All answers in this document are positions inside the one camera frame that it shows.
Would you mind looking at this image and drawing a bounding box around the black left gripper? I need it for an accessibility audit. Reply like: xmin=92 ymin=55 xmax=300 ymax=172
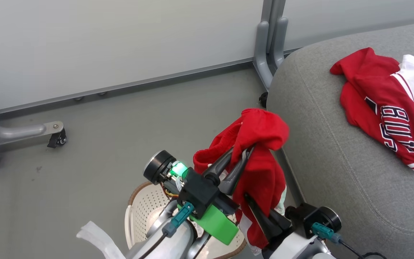
xmin=177 ymin=145 xmax=255 ymax=220

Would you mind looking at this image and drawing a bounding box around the red garment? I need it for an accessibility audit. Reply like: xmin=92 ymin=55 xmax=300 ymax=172
xmin=193 ymin=108 xmax=290 ymax=256

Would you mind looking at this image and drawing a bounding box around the grey fabric sofa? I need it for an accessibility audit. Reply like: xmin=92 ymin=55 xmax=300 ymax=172
xmin=266 ymin=20 xmax=414 ymax=259

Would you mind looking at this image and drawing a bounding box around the grey partition corner post foot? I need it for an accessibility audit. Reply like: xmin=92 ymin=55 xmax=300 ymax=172
xmin=253 ymin=0 xmax=289 ymax=90

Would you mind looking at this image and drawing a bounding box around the cream perforated laundry basket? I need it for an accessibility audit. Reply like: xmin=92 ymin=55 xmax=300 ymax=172
xmin=124 ymin=181 xmax=247 ymax=259

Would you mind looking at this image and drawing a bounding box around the green plastic camera mount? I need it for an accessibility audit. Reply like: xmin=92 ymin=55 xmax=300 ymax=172
xmin=188 ymin=204 xmax=239 ymax=246

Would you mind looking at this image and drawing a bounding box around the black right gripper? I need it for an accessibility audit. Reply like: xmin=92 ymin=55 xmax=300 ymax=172
xmin=244 ymin=194 xmax=323 ymax=243

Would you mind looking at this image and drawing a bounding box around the black cable with teal plug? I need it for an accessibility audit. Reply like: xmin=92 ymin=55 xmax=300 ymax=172
xmin=138 ymin=201 xmax=196 ymax=259
xmin=311 ymin=222 xmax=388 ymax=259

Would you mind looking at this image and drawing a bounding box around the red and white basketball jersey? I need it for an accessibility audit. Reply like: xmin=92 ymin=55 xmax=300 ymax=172
xmin=330 ymin=47 xmax=414 ymax=172

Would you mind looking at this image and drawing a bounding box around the white fabric strip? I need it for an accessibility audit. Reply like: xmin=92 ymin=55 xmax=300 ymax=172
xmin=76 ymin=221 xmax=127 ymax=259

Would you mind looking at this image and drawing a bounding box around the grey partition foot bracket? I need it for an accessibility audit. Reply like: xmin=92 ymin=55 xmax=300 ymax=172
xmin=0 ymin=97 xmax=65 ymax=146

